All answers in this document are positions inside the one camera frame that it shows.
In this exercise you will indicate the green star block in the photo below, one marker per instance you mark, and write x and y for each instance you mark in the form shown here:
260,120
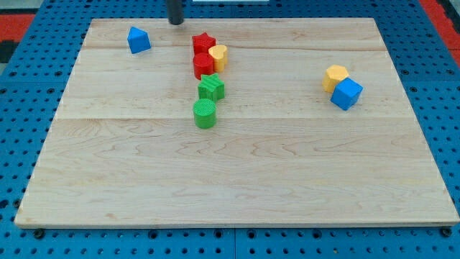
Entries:
211,87

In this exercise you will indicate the red cylinder block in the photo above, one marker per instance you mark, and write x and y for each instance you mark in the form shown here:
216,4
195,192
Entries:
202,65

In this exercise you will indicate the yellow hexagon block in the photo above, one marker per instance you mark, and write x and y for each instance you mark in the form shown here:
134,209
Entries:
334,75

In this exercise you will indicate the blue cube block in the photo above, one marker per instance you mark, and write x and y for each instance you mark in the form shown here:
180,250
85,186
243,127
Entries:
346,93

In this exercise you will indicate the yellow heart block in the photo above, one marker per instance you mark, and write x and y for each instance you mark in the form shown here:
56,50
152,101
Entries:
219,53

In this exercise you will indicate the red star block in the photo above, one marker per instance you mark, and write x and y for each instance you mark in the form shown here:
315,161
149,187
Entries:
202,42

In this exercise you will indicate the green cylinder block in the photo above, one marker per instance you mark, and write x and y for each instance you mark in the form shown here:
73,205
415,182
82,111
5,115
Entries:
204,111

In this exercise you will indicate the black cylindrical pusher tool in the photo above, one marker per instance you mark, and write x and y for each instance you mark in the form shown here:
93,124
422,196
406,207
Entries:
174,11

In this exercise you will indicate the light wooden board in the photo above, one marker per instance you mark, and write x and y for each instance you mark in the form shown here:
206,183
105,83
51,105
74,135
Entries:
123,150

